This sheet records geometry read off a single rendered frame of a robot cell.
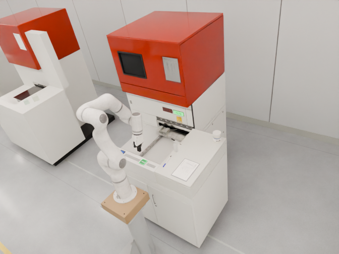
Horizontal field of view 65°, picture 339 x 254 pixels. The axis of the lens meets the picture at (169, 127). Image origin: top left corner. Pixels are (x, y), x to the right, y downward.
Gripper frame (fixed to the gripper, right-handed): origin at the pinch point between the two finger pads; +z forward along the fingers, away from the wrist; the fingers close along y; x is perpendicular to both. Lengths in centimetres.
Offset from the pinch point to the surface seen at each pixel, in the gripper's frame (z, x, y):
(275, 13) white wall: -88, 39, -192
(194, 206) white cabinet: 41, 50, -6
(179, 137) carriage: 13, 4, -53
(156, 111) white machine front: -5, -28, -58
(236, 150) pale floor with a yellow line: 80, 23, -161
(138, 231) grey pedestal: 69, 10, 21
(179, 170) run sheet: 13.2, 33.6, -8.8
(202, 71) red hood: -48, 15, -74
